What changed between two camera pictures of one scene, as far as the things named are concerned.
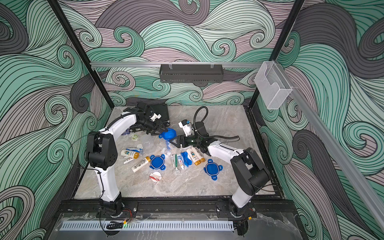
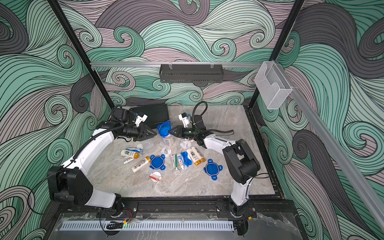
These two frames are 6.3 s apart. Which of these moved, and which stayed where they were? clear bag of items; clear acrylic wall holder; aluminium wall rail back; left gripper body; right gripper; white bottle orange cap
Moved: left gripper body; right gripper
Stayed: clear acrylic wall holder; clear bag of items; aluminium wall rail back; white bottle orange cap
